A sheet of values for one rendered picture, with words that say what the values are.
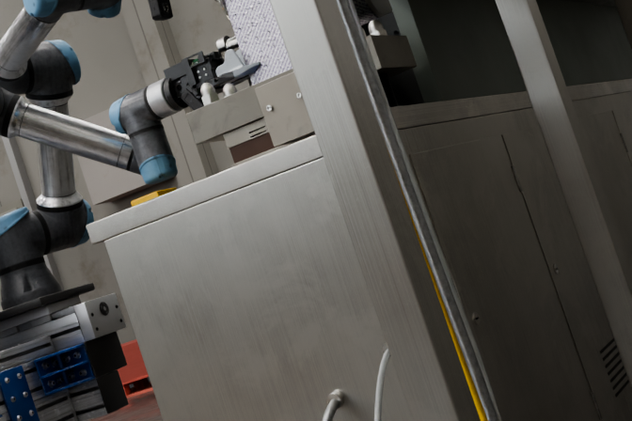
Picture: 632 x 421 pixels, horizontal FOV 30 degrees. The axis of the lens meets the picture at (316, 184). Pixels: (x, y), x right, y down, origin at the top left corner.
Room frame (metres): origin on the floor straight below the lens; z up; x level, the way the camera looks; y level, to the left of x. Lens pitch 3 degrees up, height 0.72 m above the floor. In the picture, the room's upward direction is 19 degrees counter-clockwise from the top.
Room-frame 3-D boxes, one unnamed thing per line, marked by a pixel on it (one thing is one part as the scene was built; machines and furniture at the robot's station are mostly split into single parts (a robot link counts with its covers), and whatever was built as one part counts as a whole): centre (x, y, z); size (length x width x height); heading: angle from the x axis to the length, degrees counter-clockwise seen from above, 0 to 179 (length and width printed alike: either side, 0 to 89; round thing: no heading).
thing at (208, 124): (2.14, -0.03, 1.00); 0.40 x 0.16 x 0.06; 63
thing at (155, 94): (2.41, 0.23, 1.11); 0.08 x 0.05 x 0.08; 153
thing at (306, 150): (3.19, -0.43, 0.88); 2.52 x 0.66 x 0.04; 153
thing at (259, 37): (2.26, -0.05, 1.11); 0.23 x 0.01 x 0.18; 63
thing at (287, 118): (2.05, 0.00, 0.96); 0.10 x 0.03 x 0.11; 63
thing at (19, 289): (2.94, 0.76, 0.87); 0.15 x 0.15 x 0.10
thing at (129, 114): (2.45, 0.30, 1.11); 0.11 x 0.08 x 0.09; 63
